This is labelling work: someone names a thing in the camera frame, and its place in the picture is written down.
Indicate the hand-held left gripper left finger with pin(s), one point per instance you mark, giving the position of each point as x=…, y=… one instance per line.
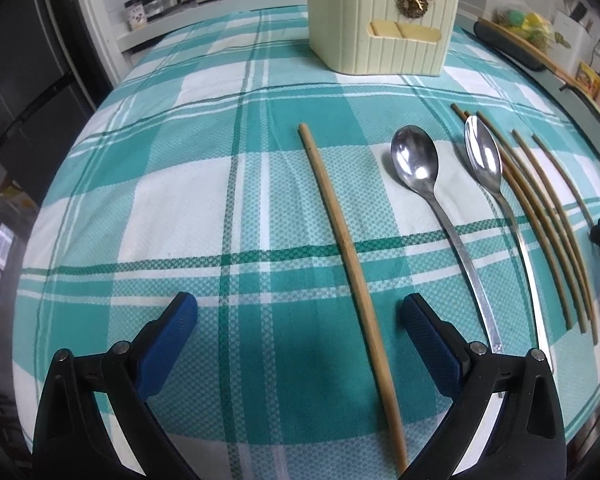
x=172, y=332

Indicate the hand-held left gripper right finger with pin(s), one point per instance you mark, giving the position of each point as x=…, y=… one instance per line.
x=427, y=335

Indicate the narrow-bowl steel spoon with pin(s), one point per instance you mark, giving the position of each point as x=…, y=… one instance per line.
x=482, y=155

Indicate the wide-bowl steel spoon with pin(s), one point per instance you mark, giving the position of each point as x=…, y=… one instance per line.
x=414, y=155

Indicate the cream ribbed utensil holder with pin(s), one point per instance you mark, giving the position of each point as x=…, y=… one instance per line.
x=345, y=20

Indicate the teal checkered tablecloth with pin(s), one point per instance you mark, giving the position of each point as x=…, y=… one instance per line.
x=180, y=220

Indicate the yellow snack packet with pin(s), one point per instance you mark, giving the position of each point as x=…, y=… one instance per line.
x=588, y=79

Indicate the wooden cutting board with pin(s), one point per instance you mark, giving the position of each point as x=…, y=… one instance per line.
x=535, y=47

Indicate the white kitchen tool holder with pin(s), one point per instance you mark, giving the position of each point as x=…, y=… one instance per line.
x=572, y=30

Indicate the black tray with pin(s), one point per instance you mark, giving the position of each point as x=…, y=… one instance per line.
x=505, y=47

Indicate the bag of colourful sponges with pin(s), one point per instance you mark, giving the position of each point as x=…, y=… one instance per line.
x=522, y=20

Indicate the black refrigerator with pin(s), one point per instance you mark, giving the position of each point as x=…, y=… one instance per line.
x=25, y=75

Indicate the labelled spice jar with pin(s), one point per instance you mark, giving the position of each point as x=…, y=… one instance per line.
x=136, y=15

